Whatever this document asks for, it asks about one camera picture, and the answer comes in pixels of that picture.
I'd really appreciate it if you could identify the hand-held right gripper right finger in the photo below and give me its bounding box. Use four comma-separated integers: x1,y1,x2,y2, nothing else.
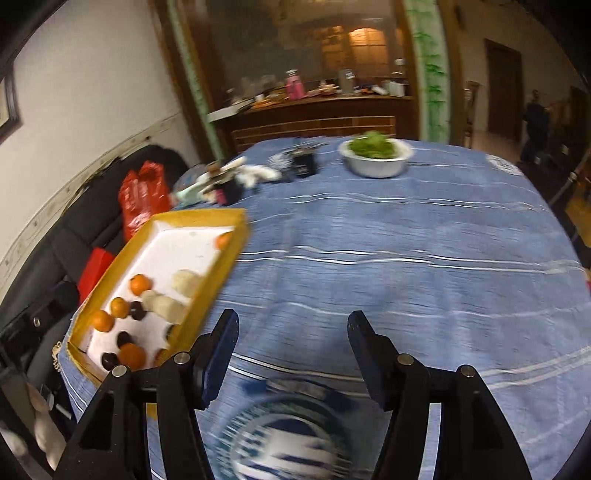
346,310,532,480

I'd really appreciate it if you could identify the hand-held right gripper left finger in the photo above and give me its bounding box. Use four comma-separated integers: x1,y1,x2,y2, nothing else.
53,308,241,480

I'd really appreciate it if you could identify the yellow-rimmed white foam tray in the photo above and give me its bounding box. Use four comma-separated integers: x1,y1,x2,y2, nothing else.
66,208,253,387

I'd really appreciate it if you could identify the person's left hand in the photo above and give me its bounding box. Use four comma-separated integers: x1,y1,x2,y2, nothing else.
25,382,68,468

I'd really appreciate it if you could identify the blue plaid tablecloth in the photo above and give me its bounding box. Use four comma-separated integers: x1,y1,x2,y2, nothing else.
51,137,591,480

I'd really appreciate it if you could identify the red box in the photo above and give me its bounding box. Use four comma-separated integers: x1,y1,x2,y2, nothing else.
76,247,116,303

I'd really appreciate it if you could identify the green packet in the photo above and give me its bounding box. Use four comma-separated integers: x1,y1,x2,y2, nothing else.
173,184,208,208

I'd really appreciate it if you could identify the black jar with pink label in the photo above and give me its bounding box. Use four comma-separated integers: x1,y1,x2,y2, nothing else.
217,178,243,206

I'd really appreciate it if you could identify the red plastic bag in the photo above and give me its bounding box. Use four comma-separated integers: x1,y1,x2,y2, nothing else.
117,161,171,243

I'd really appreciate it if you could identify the white bowl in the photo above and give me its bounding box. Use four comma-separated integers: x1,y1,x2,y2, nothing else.
338,137,413,179

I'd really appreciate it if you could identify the black padded chair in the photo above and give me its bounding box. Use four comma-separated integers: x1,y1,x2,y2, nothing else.
0,144,190,416

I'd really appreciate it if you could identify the black box device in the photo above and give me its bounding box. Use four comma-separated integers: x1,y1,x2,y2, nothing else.
287,147,318,178

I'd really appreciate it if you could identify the green leafy lettuce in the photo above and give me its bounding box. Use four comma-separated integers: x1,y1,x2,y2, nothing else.
347,130,399,158

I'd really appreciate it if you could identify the wooden cabinet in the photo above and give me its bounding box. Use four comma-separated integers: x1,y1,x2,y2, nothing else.
208,95,416,155

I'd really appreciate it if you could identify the wooden chair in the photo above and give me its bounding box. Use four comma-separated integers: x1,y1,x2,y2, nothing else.
464,80,481,148

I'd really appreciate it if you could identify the pink bottle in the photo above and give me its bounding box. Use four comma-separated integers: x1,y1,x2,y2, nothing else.
285,70,306,101

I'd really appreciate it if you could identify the glass partition with bamboo border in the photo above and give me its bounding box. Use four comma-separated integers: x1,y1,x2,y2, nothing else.
152,0,458,158

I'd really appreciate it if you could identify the brown wooden door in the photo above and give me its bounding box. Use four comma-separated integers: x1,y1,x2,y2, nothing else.
485,39,525,141

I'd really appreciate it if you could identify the framed wall picture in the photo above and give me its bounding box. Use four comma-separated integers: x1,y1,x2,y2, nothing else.
0,69,23,144

